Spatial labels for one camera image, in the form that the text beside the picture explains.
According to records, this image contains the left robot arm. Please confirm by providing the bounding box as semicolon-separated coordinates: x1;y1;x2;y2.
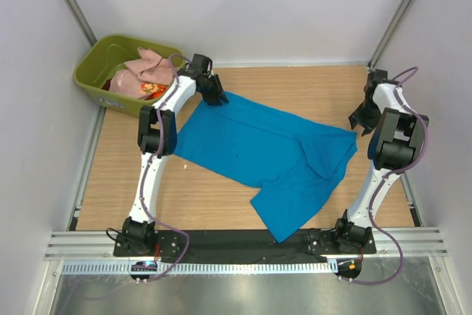
114;54;229;257

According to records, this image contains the blue t shirt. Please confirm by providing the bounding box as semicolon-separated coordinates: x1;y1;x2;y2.
174;93;357;243

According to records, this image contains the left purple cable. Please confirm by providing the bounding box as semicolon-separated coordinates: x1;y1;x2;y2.
69;52;191;300

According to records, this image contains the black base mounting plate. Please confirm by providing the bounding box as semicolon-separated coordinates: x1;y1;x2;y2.
113;229;377;265

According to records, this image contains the pink folded shirt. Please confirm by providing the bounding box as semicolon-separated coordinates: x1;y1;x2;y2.
109;48;174;100

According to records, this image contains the red orange patterned garment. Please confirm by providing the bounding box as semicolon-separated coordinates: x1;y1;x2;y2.
140;83;168;100

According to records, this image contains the right aluminium corner post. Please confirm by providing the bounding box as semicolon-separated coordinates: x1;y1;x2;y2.
367;0;415;69

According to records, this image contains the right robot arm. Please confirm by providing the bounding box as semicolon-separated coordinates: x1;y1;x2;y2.
194;68;428;252

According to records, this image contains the olive green plastic bin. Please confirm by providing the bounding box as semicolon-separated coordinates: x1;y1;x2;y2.
74;35;181;117

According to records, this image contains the white slotted cable duct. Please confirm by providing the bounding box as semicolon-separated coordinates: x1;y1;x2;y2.
61;260;338;276

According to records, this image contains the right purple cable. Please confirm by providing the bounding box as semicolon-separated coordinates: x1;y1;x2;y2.
339;66;431;286

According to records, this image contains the aluminium corner post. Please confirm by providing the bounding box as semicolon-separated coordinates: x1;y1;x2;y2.
43;0;100;46
367;0;415;69

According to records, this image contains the purple cable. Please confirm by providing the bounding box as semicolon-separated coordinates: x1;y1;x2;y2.
69;52;191;300
339;66;431;286

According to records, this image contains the left aluminium corner post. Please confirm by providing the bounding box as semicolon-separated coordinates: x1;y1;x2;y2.
43;0;100;46

